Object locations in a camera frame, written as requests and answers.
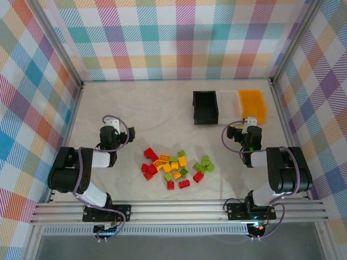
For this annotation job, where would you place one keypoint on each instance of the white translucent plastic bin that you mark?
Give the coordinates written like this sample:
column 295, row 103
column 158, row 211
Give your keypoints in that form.
column 229, row 107

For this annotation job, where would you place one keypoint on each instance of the black plastic bin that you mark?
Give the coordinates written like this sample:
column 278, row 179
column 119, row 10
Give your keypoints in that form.
column 206, row 108

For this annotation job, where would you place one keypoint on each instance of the orange plastic bin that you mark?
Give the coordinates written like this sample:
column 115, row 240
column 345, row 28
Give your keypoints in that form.
column 253, row 104

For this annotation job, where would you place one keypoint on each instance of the green lego brick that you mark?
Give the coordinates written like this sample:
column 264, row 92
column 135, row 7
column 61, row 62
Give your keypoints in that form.
column 184, row 171
column 198, row 166
column 210, row 168
column 206, row 158
column 168, row 177
column 181, row 153
column 207, row 163
column 173, row 159

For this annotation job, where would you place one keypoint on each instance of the yellow lego brick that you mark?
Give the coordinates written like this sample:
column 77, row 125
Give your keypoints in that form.
column 164, row 158
column 158, row 164
column 183, row 161
column 176, row 175
column 167, row 168
column 174, row 165

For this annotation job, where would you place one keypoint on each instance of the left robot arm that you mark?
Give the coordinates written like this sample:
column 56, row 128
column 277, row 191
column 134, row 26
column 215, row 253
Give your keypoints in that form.
column 100, row 159

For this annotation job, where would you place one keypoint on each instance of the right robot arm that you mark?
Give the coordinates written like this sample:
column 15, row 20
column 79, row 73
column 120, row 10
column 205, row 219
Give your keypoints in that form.
column 259, row 159

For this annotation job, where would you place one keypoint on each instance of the small circuit board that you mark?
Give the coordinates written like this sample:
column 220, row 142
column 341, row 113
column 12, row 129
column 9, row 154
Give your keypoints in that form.
column 107, row 230
column 257, row 228

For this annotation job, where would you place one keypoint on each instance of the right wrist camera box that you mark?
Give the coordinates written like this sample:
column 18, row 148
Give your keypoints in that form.
column 250, row 121

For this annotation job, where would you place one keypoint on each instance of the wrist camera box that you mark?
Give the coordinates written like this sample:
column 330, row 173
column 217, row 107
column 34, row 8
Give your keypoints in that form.
column 114, row 124
column 250, row 121

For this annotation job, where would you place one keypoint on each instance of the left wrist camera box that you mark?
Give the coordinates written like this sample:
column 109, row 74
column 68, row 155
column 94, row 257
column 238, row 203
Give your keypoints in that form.
column 114, row 124

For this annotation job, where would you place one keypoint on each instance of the aluminium side rail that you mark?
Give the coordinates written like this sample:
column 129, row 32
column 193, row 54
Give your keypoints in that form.
column 288, row 135
column 71, row 122

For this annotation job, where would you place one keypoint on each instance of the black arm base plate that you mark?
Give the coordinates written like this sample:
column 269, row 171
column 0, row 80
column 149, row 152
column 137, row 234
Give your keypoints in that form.
column 124, row 211
column 236, row 211

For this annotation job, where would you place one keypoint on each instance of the aluminium mounting rail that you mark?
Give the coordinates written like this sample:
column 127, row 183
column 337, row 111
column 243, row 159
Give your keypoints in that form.
column 176, row 211

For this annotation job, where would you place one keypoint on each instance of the aluminium frame post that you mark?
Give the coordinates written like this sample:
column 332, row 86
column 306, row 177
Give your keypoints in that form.
column 295, row 40
column 60, row 46

